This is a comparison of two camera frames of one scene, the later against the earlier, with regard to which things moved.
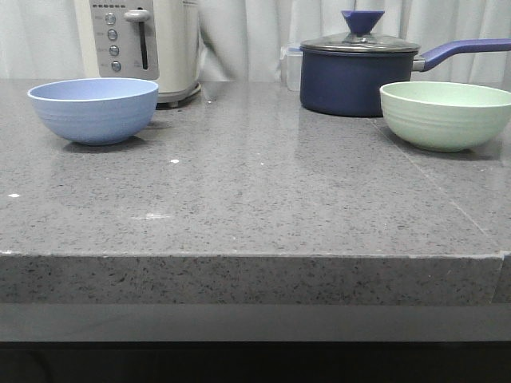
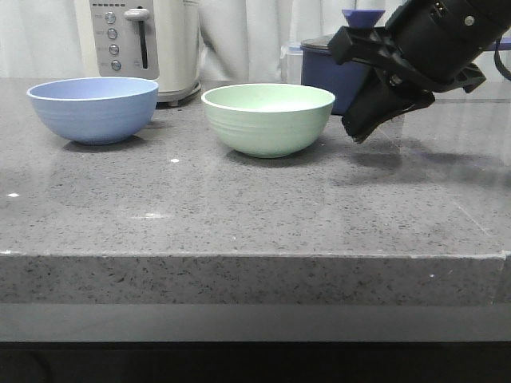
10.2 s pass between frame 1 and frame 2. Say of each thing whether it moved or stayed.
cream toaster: stayed
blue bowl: stayed
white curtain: stayed
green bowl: moved
